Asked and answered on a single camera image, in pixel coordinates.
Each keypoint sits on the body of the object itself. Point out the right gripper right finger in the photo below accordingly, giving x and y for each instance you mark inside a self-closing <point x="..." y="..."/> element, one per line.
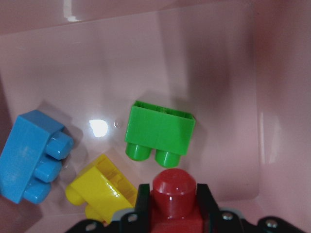
<point x="206" y="202"/>

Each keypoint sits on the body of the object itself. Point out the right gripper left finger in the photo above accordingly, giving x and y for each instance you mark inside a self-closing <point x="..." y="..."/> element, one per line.
<point x="142" y="207"/>

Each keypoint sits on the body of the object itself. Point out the red toy block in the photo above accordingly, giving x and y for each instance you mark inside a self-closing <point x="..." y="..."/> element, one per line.
<point x="174" y="204"/>

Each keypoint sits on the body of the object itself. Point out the yellow toy block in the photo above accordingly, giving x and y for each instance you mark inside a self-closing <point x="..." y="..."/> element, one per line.
<point x="103" y="188"/>

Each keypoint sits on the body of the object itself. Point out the green toy block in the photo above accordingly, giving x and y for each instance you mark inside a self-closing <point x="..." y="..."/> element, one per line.
<point x="152" y="127"/>

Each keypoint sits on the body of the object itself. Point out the blue toy block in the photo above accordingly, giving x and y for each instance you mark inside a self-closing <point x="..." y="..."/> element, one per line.
<point x="32" y="157"/>

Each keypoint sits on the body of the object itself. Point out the pink plastic box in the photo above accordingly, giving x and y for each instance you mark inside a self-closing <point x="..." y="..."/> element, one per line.
<point x="241" y="67"/>

